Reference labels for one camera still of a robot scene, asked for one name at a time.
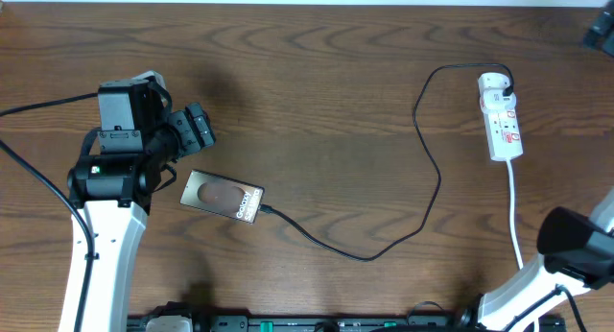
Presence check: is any black charger cable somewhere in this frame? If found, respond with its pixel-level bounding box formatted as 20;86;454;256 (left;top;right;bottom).
258;62;515;263

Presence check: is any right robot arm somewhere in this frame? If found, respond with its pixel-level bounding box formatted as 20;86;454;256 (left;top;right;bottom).
474;193;613;331

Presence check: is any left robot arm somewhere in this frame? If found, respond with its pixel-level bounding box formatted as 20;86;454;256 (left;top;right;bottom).
59;71;215;331

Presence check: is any white USB charger plug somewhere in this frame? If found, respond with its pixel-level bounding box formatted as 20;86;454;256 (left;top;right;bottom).
478;72;511;95

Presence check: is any white power strip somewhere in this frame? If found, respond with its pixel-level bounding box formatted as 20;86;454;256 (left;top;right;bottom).
480;89;523;161

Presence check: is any left camera black cable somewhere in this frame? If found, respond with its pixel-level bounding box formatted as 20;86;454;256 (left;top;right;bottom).
0;91;100;332

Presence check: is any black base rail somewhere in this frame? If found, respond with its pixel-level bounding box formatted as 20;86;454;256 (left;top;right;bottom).
127;302;567;332

